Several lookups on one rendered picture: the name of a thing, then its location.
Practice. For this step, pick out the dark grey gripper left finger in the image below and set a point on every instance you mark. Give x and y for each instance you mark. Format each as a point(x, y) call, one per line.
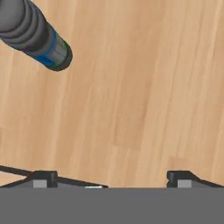
point(43, 178)

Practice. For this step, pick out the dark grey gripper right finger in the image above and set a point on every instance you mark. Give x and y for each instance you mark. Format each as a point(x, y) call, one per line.
point(180, 178)

